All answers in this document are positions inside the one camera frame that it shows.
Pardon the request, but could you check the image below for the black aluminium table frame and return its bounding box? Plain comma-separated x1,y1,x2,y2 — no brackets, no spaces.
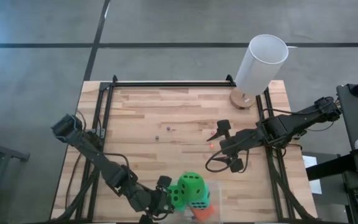
51,74,319,224

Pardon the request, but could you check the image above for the black metal stand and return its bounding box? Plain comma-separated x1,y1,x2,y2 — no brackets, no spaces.
0,135,30,224

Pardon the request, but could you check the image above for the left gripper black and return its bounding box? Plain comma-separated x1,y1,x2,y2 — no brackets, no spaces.
132,175,175,224

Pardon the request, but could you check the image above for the large cyan foam die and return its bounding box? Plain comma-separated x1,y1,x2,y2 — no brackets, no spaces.
187,183,211,209

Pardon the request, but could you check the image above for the brown cable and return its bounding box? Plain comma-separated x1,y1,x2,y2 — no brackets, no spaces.
64,154,83,212

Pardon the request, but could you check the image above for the clear plastic container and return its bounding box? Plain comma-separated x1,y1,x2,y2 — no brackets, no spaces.
162,179,223,224

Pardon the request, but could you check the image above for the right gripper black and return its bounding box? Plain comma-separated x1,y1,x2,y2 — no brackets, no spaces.
206,119,262,174

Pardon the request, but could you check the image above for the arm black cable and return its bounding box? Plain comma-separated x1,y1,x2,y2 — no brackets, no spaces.
102,151,133,177
204,144,251,174

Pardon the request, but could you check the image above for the black beam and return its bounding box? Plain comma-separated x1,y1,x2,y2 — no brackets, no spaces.
305,149,358,182

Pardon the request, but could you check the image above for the large green foam die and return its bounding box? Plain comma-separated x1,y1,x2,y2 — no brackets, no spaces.
167,184,188,213
177,171,206,202

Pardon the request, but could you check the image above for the large orange foam die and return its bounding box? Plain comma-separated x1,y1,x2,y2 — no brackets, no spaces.
191,203,216,222

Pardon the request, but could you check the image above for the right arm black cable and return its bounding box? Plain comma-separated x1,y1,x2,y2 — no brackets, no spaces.
204,144,251,174

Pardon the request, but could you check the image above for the table lamp with wooden base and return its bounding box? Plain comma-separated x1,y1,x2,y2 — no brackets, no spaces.
229,34,290,110

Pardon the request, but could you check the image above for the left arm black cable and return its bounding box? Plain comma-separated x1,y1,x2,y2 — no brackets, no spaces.
102,151,133,177

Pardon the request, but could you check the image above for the white paper sheet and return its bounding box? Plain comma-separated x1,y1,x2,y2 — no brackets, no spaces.
302,154,323,195

